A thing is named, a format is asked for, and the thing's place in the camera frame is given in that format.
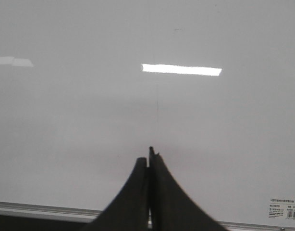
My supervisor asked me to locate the white product label sticker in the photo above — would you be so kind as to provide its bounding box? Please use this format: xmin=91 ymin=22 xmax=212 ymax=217
xmin=269 ymin=199 xmax=295 ymax=220

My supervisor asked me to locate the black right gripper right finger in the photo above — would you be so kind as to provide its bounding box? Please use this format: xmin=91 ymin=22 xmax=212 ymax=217
xmin=149 ymin=147 xmax=226 ymax=231

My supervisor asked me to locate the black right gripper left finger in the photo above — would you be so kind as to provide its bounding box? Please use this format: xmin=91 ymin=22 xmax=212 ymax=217
xmin=81 ymin=157 xmax=149 ymax=231

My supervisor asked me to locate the white whiteboard with aluminium frame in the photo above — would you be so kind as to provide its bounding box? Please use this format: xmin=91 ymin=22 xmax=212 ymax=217
xmin=0 ymin=0 xmax=295 ymax=228

